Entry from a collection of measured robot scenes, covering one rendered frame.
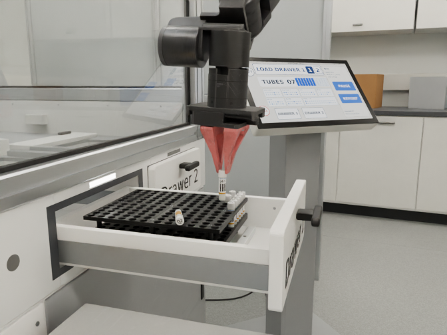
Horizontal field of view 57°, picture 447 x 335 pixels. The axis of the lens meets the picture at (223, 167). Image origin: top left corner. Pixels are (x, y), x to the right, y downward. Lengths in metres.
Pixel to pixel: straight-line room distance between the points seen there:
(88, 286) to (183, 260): 0.23
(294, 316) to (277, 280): 1.28
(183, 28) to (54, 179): 0.29
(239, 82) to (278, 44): 1.76
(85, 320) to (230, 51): 0.44
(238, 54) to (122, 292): 0.52
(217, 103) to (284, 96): 0.91
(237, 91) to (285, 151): 0.98
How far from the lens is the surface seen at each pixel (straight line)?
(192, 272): 0.58
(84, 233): 0.64
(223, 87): 0.57
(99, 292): 0.79
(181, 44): 0.59
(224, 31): 0.57
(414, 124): 3.53
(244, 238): 0.70
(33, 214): 0.62
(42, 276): 0.66
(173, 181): 0.99
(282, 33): 2.33
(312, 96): 1.55
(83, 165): 0.70
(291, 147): 1.55
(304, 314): 1.84
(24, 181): 0.60
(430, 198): 3.64
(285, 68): 1.58
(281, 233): 0.51
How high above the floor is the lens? 1.10
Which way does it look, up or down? 11 degrees down
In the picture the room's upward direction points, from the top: straight up
